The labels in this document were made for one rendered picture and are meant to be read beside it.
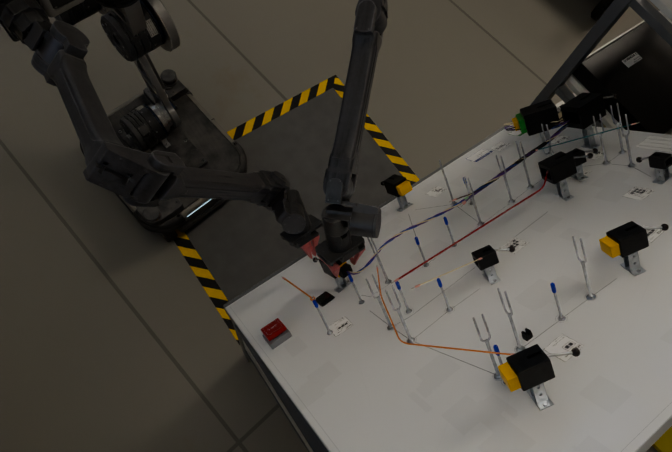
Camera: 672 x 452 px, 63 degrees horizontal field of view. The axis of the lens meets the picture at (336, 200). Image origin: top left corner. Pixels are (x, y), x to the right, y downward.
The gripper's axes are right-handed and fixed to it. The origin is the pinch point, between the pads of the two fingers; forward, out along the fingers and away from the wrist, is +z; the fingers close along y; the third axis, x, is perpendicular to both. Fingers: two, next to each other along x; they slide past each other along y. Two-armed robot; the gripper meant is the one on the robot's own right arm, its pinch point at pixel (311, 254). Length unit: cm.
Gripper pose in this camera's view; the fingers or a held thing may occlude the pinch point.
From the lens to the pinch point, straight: 148.7
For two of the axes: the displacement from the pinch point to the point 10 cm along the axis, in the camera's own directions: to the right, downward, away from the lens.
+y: 7.8, -5.1, 3.7
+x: -5.6, -3.1, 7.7
